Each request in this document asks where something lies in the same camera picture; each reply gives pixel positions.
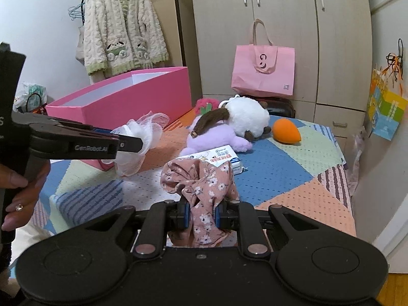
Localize colourful paper bag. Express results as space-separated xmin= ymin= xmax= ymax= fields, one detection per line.
xmin=366 ymin=68 xmax=408 ymax=141

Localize clear plastic bag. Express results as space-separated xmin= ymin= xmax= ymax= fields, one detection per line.
xmin=346 ymin=127 xmax=365 ymax=195

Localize pink and green plush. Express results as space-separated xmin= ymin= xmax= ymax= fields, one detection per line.
xmin=194 ymin=98 xmax=220 ymax=116

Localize beige wardrobe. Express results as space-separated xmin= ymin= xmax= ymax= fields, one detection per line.
xmin=188 ymin=0 xmax=373 ymax=137

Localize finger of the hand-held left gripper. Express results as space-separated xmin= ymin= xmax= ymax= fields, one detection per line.
xmin=48 ymin=117 xmax=113 ymax=134
xmin=115 ymin=135 xmax=145 ymax=154

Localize person's left hand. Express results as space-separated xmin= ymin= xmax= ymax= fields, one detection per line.
xmin=0 ymin=162 xmax=52 ymax=232

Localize black hard case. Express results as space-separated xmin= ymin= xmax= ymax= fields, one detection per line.
xmin=239 ymin=94 xmax=295 ymax=118

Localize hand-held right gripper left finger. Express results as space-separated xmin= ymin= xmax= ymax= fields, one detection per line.
xmin=84 ymin=200 xmax=192 ymax=259

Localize dark wooden door frame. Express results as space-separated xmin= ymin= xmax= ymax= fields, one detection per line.
xmin=172 ymin=0 xmax=193 ymax=67

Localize white wet wipes pack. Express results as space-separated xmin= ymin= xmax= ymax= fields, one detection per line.
xmin=176 ymin=144 xmax=248 ymax=176

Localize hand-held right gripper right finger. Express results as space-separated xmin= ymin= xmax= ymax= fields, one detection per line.
xmin=214 ymin=199 xmax=322 ymax=259

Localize blue wire hangers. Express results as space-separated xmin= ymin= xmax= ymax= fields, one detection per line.
xmin=68 ymin=3 xmax=86 ymax=20

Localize pink floral cloth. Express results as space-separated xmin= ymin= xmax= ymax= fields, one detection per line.
xmin=160 ymin=159 xmax=240 ymax=247

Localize patchwork blanket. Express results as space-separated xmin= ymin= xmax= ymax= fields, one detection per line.
xmin=9 ymin=107 xmax=356 ymax=278

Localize white mesh bath pouf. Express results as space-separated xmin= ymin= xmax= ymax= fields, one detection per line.
xmin=110 ymin=111 xmax=171 ymax=177

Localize orange makeup sponge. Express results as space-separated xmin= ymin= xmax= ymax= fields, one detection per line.
xmin=272 ymin=118 xmax=302 ymax=145

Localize purple plush toy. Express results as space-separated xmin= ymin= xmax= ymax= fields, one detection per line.
xmin=181 ymin=124 xmax=254 ymax=157

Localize cream fleece garment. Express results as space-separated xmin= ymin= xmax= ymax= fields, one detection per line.
xmin=88 ymin=68 xmax=109 ymax=82

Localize white cloth bag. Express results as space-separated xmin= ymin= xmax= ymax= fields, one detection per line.
xmin=75 ymin=24 xmax=86 ymax=67

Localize cream and green fleece cardigan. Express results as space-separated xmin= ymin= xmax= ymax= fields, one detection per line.
xmin=82 ymin=0 xmax=170 ymax=77

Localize white plush sheep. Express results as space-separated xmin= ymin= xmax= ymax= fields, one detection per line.
xmin=218 ymin=96 xmax=271 ymax=141

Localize white plastic bag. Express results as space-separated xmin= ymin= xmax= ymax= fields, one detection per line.
xmin=14 ymin=82 xmax=48 ymax=113

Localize pink cardboard box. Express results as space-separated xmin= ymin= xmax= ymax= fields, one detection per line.
xmin=45 ymin=66 xmax=192 ymax=170

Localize pink tote bag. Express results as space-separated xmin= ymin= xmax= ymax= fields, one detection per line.
xmin=231 ymin=19 xmax=295 ymax=98

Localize brown hairpiece clip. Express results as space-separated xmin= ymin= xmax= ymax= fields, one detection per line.
xmin=190 ymin=108 xmax=231 ymax=138

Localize orange and black ribbon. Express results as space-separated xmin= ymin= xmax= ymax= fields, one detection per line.
xmin=386 ymin=38 xmax=406 ymax=83

